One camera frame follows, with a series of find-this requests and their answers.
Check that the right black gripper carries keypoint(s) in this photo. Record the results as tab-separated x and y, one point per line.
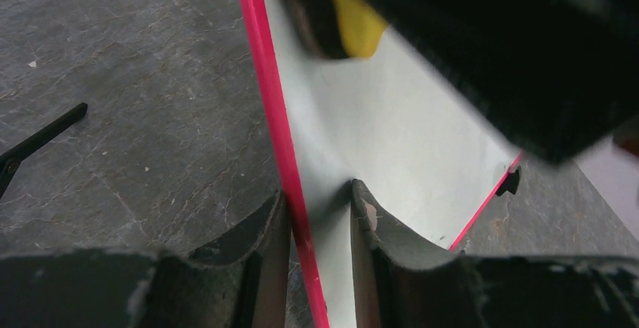
552	76

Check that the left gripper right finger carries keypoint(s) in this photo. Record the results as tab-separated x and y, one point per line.
400	278

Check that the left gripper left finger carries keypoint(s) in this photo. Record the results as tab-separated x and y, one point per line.
250	265

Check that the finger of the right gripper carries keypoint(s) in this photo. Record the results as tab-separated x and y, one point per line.
316	25

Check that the yellow bone-shaped eraser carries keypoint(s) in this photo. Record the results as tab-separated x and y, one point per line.
360	27

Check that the pink framed whiteboard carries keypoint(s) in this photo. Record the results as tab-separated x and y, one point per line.
390	121

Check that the black microphone tripod stand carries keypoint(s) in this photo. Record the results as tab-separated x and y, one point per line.
12	159

